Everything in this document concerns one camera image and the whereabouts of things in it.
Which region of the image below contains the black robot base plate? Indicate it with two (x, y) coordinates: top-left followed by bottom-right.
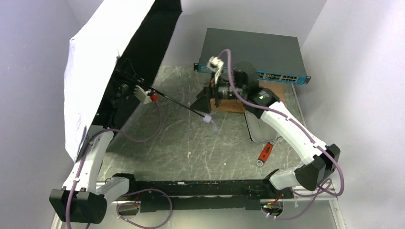
(118, 179), (293, 213)

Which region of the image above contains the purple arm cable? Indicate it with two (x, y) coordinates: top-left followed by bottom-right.
(64, 101), (173, 229)
(216, 49), (345, 221)

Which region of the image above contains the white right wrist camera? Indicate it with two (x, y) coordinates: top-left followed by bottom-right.
(207, 56), (224, 85)

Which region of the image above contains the grey network switch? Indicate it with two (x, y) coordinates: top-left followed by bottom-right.
(194, 28), (311, 84)

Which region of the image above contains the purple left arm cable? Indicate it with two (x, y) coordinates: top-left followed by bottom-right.
(64, 101), (173, 229)

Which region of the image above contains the black umbrella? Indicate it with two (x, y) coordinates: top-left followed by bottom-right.
(64, 0), (182, 160)

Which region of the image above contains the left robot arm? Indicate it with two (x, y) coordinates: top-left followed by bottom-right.
(49, 126), (135, 229)

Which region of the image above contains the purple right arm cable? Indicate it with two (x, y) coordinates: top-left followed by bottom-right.
(216, 49), (345, 221)

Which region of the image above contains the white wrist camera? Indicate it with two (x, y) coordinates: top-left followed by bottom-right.
(134, 85), (158, 104)
(207, 56), (224, 85)

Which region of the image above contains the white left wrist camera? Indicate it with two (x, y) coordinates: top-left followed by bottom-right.
(134, 85), (158, 104)

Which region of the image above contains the red handled adjustable wrench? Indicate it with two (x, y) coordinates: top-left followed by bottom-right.
(256, 142), (274, 167)

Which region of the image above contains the plywood board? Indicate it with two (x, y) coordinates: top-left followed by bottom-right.
(210, 81), (287, 114)

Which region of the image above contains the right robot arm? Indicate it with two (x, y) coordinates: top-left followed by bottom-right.
(190, 57), (340, 191)

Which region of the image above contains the aluminium frame rail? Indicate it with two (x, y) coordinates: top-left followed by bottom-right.
(288, 186), (338, 201)

